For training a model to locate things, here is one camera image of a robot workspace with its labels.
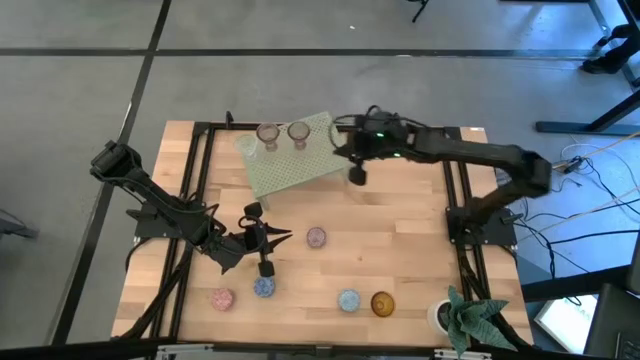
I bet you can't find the person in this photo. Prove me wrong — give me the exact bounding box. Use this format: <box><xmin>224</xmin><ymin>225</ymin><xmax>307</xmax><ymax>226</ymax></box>
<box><xmin>579</xmin><ymin>23</ymin><xmax>640</xmax><ymax>76</ymax></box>

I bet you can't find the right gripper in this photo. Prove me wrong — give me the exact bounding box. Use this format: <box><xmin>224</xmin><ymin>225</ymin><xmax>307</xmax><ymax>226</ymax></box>
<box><xmin>334</xmin><ymin>104</ymin><xmax>417</xmax><ymax>187</ymax></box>

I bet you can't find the green artificial plant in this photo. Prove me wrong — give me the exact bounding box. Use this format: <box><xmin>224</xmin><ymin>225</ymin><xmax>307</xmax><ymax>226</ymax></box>
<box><xmin>446</xmin><ymin>285</ymin><xmax>519</xmax><ymax>357</ymax></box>

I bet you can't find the black aluminium table frame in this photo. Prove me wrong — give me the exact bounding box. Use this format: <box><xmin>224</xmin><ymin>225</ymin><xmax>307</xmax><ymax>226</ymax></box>
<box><xmin>112</xmin><ymin>110</ymin><xmax>534</xmax><ymax>360</ymax></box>

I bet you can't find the green perforated metal shelf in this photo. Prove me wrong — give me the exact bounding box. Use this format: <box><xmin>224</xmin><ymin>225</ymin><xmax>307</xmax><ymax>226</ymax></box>
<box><xmin>238</xmin><ymin>110</ymin><xmax>350</xmax><ymax>212</ymax></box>

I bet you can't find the white lit screen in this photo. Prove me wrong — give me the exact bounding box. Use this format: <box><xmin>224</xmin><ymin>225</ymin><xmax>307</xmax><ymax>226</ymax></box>
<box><xmin>533</xmin><ymin>294</ymin><xmax>599</xmax><ymax>354</ymax></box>

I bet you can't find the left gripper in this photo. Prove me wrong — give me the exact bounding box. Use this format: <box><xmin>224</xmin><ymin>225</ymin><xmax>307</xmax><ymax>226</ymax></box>
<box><xmin>234</xmin><ymin>201</ymin><xmax>294</xmax><ymax>279</ymax></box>

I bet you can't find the pink glass candle holder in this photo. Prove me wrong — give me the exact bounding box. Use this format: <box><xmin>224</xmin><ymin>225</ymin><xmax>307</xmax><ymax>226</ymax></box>
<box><xmin>286</xmin><ymin>120</ymin><xmax>312</xmax><ymax>151</ymax></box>
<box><xmin>255</xmin><ymin>122</ymin><xmax>281</xmax><ymax>153</ymax></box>

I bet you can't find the white plant pot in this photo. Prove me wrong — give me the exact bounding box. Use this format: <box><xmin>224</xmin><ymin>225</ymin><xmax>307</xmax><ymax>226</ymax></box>
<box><xmin>426</xmin><ymin>298</ymin><xmax>454</xmax><ymax>336</ymax></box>

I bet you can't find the black tripod leg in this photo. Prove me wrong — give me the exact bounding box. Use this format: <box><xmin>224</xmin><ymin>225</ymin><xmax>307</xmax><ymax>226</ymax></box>
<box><xmin>407</xmin><ymin>0</ymin><xmax>431</xmax><ymax>24</ymax></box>

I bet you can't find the dark laptop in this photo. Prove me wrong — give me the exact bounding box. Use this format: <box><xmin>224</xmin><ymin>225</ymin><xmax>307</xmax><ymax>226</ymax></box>
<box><xmin>582</xmin><ymin>282</ymin><xmax>640</xmax><ymax>360</ymax></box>

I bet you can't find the dark blue patterned candle tin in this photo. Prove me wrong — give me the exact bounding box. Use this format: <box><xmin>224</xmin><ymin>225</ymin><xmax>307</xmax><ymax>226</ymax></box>
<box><xmin>252</xmin><ymin>274</ymin><xmax>277</xmax><ymax>300</ymax></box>

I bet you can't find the grey desk leg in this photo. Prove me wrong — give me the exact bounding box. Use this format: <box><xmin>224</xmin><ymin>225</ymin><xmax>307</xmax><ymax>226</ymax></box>
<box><xmin>588</xmin><ymin>0</ymin><xmax>640</xmax><ymax>87</ymax></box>

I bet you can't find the purple patterned candle tin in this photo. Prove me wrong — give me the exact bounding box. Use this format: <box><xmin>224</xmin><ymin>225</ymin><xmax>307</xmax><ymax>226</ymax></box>
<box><xmin>305</xmin><ymin>226</ymin><xmax>328</xmax><ymax>250</ymax></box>

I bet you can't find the pink patterned candle tin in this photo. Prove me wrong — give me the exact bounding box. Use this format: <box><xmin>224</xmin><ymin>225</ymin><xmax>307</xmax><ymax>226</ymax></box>
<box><xmin>210</xmin><ymin>287</ymin><xmax>235</xmax><ymax>312</ymax></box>

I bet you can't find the black desk leg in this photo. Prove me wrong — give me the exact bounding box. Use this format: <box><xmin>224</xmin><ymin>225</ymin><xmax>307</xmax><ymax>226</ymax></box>
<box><xmin>535</xmin><ymin>89</ymin><xmax>640</xmax><ymax>136</ymax></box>
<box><xmin>519</xmin><ymin>264</ymin><xmax>640</xmax><ymax>304</ymax></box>

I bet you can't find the teal patterned candle tin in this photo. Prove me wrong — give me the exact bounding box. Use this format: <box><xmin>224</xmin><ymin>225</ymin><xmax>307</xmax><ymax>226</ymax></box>
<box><xmin>337</xmin><ymin>288</ymin><xmax>362</xmax><ymax>313</ymax></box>

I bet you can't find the amber glass candle holder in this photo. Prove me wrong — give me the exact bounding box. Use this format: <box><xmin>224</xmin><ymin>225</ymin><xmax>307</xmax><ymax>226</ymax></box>
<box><xmin>370</xmin><ymin>291</ymin><xmax>396</xmax><ymax>318</ymax></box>

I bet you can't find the grey chair base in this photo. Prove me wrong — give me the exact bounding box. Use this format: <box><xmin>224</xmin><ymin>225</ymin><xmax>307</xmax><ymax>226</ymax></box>
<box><xmin>0</xmin><ymin>215</ymin><xmax>40</xmax><ymax>241</ymax></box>

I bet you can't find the black floor cable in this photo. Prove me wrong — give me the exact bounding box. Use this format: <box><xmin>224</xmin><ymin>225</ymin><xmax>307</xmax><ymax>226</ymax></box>
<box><xmin>547</xmin><ymin>228</ymin><xmax>640</xmax><ymax>247</ymax></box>

